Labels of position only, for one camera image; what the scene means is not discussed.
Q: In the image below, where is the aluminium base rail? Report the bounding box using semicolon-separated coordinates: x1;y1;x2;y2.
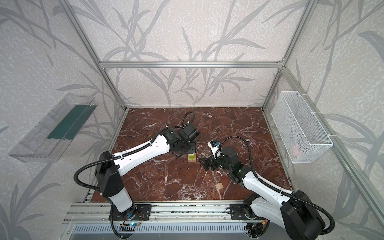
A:
63;201;264;224

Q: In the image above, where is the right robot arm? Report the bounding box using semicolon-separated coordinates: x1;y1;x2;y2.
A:
199;142;326;240

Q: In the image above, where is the white wire basket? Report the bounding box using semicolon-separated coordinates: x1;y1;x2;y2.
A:
271;91;334;164

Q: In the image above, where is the aluminium cage frame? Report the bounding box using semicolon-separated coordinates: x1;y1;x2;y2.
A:
59;1;384;224

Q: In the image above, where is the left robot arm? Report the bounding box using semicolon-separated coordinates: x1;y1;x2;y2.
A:
95;124;200;215

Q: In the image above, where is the pink object in basket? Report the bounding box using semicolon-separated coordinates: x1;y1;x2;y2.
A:
291;145;304;158

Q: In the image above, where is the wood block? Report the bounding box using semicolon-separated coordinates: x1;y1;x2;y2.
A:
188;153;197;163

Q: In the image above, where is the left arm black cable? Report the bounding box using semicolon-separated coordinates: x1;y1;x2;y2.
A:
73;111;196;191

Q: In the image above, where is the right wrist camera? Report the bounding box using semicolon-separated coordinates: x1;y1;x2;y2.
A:
208;140;221;159

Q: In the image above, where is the clear plastic wall bin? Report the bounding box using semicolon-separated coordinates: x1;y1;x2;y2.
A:
9;94;98;163

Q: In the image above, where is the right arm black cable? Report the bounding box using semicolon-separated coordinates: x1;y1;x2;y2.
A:
214;135;336;235

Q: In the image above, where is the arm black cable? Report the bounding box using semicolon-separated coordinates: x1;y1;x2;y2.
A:
73;111;196;191
214;135;336;235

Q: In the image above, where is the small wood cube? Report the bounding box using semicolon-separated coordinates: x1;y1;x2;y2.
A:
215;183;224;191

